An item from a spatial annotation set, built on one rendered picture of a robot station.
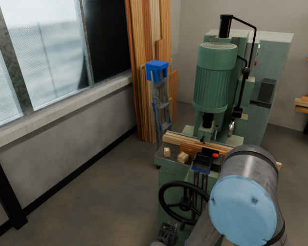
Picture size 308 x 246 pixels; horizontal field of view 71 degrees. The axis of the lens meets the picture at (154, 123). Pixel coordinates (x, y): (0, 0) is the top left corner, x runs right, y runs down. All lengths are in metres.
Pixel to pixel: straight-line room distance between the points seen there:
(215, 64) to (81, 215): 1.74
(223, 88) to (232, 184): 0.70
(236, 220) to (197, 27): 3.33
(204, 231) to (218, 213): 0.35
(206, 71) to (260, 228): 0.75
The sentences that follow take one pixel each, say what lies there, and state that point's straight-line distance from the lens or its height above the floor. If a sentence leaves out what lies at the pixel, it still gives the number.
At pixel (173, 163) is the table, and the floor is 0.89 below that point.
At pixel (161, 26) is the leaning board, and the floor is 1.34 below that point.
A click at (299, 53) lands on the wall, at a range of 3.40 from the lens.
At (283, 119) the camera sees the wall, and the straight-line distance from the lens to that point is 3.70.
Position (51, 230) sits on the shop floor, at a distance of 2.21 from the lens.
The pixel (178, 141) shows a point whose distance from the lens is 1.34.
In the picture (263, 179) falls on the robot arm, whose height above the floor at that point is 1.41.
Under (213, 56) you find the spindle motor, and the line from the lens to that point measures 1.01.
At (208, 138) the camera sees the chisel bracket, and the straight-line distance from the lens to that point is 1.22.
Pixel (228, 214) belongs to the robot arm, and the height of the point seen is 1.36.
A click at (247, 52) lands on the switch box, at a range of 1.36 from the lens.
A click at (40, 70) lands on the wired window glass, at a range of 2.04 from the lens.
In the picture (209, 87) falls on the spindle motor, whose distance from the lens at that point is 1.06.
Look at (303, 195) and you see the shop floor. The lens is 2.68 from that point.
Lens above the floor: 1.71
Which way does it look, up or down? 31 degrees down
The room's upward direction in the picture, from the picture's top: straight up
